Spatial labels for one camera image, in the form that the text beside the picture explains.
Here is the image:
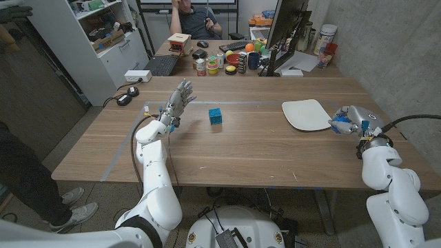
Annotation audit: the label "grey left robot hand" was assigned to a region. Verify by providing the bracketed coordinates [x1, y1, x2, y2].
[158, 78, 197, 130]

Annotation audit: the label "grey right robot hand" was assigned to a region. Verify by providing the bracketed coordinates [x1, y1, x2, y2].
[328, 105, 385, 141]

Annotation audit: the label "blue spiky stress ball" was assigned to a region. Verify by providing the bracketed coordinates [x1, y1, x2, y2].
[332, 115, 351, 134]

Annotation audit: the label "blue block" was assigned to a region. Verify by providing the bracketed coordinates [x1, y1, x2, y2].
[208, 107, 223, 125]

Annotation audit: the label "white plate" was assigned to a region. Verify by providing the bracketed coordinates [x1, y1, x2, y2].
[281, 99, 334, 132]

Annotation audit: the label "black laptop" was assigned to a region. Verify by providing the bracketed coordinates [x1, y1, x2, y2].
[143, 54, 180, 76]

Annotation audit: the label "red and white can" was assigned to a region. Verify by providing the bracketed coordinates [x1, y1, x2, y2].
[195, 58, 207, 77]

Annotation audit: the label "white power strip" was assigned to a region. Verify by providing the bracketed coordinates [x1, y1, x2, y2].
[124, 70, 153, 83]

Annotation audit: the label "wooden box with red front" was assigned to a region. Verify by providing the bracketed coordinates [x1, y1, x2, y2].
[167, 32, 193, 56]

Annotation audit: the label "red bowl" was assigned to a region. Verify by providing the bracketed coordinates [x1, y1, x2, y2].
[225, 53, 241, 68]

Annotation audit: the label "black domino stack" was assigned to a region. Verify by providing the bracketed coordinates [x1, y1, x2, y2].
[237, 53, 248, 74]

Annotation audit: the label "white paper sheets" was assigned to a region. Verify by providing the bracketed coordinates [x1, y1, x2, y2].
[275, 50, 318, 73]

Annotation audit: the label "black keyboard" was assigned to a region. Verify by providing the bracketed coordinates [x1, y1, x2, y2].
[218, 40, 254, 53]

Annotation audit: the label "seated person in blue shirt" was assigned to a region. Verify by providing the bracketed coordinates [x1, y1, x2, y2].
[170, 0, 223, 41]

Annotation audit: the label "flat white box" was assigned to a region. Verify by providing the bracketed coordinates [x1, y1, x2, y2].
[279, 69, 305, 78]

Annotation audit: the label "dark blue mug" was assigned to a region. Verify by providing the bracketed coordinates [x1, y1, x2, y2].
[247, 52, 263, 71]

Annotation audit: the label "white canister with label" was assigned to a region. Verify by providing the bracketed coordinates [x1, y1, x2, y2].
[313, 23, 338, 56]

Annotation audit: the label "cardboard box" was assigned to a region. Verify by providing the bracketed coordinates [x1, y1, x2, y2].
[91, 29, 126, 53]

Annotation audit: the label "white shelf cabinet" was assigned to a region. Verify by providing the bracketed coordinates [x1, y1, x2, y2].
[25, 0, 150, 107]

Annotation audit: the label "grey table leg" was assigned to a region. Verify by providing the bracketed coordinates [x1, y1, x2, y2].
[313, 189, 336, 236]

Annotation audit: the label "orange box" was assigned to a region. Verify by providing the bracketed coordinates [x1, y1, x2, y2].
[249, 13, 274, 28]

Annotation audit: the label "black computer monitor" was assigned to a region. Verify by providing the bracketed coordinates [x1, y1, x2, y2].
[258, 0, 313, 77]

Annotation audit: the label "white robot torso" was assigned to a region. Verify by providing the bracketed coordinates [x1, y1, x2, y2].
[185, 205, 286, 248]

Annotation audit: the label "standing person in dark trousers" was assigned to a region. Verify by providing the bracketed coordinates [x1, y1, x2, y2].
[0, 121, 99, 234]

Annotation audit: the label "black glove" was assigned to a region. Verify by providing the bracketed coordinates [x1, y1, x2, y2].
[0, 5, 34, 24]

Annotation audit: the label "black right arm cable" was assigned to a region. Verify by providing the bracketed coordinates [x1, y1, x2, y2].
[380, 114, 441, 134]

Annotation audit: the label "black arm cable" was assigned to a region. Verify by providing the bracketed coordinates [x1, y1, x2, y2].
[130, 115, 160, 194]
[380, 114, 441, 134]

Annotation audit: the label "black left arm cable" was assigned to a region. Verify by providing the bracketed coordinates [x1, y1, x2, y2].
[130, 115, 160, 194]

